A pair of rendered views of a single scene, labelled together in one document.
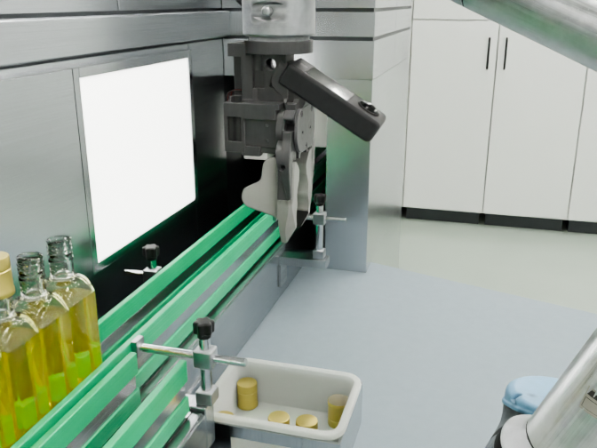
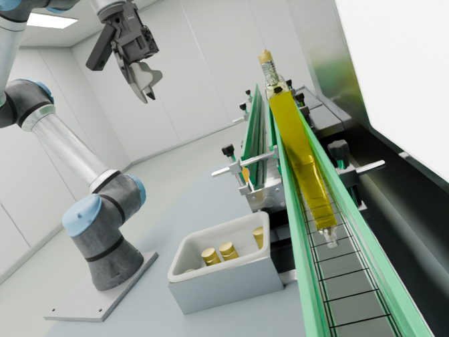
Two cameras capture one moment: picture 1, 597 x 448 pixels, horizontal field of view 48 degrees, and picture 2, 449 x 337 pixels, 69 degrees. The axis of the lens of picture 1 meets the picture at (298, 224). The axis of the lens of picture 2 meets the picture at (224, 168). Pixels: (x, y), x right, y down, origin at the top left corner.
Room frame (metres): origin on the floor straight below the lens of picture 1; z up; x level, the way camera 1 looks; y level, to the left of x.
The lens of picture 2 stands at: (1.54, 0.08, 1.18)
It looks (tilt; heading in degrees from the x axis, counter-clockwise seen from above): 16 degrees down; 178
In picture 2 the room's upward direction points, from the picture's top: 24 degrees counter-clockwise
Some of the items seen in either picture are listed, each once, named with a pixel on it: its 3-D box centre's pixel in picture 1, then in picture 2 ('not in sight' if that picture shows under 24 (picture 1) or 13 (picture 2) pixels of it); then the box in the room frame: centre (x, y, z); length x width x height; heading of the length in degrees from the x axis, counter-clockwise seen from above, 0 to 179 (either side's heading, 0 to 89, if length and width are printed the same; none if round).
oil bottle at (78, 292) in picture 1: (71, 350); (288, 123); (0.77, 0.29, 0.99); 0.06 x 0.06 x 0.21; 73
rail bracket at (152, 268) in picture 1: (142, 280); (363, 178); (1.10, 0.28, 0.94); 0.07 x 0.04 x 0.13; 74
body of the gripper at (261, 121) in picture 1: (273, 98); (128, 36); (0.72, 0.03, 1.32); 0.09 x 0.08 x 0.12; 74
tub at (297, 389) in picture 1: (282, 416); (227, 258); (0.90, 0.02, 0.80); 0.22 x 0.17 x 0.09; 74
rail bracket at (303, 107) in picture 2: not in sight; (312, 111); (0.58, 0.43, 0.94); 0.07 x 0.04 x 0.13; 74
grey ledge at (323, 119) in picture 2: not in sight; (311, 110); (0.13, 0.59, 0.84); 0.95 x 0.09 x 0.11; 164
